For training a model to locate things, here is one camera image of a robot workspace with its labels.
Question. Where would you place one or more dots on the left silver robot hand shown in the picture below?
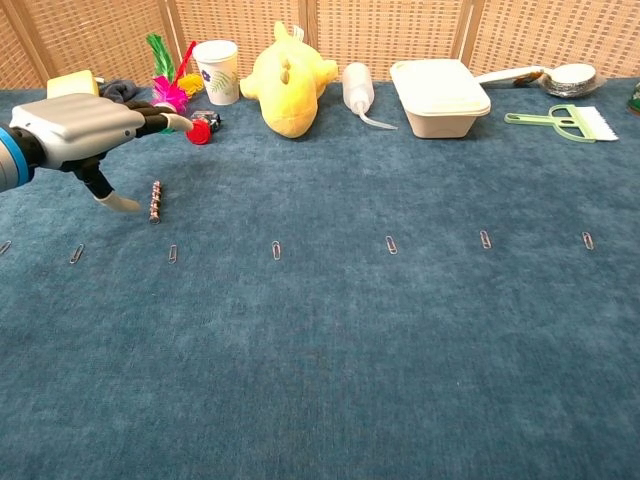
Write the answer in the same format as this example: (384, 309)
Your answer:
(75, 125)

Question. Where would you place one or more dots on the metal bead chain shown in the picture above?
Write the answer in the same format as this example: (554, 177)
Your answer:
(155, 202)

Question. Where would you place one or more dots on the silver paper clip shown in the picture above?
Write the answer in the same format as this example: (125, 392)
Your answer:
(4, 247)
(276, 250)
(391, 244)
(172, 253)
(76, 253)
(485, 239)
(588, 240)

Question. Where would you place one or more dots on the green hand brush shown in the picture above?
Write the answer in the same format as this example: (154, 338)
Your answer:
(575, 125)

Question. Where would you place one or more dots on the yellow sponge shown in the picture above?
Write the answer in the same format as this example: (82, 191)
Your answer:
(72, 82)

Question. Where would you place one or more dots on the dark grey cloth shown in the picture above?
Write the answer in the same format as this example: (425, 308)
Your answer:
(120, 89)

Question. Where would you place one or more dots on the colourful feather shuttlecock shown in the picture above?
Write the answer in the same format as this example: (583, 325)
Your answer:
(170, 90)

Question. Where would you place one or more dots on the white paper cup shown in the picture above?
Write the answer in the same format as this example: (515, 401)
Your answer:
(218, 70)

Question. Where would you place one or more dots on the yellow plush toy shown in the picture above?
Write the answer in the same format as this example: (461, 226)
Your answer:
(290, 85)

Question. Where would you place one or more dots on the clear squeeze wash bottle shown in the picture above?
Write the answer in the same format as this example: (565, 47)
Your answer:
(357, 85)

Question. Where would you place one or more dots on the woven folding screen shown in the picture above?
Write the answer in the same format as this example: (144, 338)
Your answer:
(380, 35)

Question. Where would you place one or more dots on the blue table carpet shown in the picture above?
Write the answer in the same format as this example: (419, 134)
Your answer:
(320, 350)

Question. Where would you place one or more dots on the beige lidded lunch box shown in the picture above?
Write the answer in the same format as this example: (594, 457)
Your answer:
(440, 100)

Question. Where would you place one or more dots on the white plastic ladle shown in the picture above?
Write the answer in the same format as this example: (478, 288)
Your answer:
(510, 75)

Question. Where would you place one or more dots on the silver foil dish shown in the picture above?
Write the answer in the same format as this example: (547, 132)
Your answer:
(570, 89)

